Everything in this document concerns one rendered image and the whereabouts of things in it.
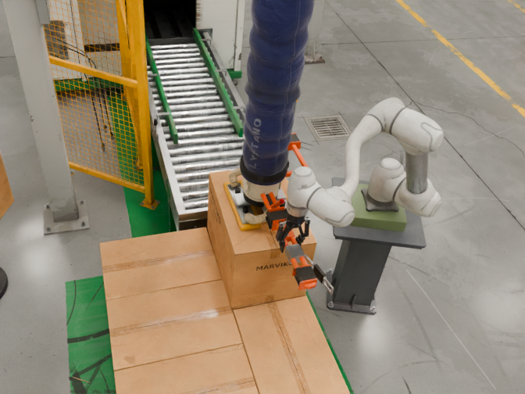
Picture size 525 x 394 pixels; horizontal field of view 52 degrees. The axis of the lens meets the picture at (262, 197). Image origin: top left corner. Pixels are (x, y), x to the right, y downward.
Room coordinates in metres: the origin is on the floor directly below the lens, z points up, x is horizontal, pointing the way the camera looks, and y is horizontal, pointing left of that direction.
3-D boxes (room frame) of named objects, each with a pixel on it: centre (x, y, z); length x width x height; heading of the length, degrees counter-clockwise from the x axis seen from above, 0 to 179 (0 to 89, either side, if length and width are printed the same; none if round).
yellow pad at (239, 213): (1.97, 0.10, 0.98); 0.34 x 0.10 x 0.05; 22
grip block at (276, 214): (1.77, -0.08, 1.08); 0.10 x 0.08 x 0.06; 112
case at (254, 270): (2.00, 0.01, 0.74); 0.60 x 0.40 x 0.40; 20
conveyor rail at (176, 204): (3.31, 0.88, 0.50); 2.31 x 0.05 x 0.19; 22
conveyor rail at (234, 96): (3.55, 0.27, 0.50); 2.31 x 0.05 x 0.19; 22
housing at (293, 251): (1.57, -0.16, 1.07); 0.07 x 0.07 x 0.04; 22
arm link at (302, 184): (1.62, -0.16, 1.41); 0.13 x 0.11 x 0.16; 51
